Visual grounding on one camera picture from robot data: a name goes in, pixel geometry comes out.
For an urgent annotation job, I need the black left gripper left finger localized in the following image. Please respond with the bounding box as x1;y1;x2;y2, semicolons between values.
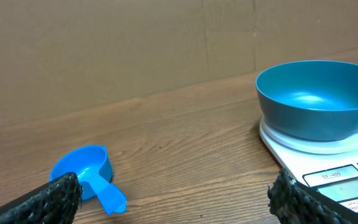
0;172;83;224

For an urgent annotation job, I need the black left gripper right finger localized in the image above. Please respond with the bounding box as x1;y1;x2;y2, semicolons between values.
267;168;358;224

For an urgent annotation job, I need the blue plastic measuring scoop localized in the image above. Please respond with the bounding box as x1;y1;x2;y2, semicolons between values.
50;145;127;215

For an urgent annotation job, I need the white digital kitchen scale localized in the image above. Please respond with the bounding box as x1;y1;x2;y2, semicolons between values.
259;120;358;213

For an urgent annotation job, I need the teal metal bowl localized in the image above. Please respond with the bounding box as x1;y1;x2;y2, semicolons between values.
255;60;358;141

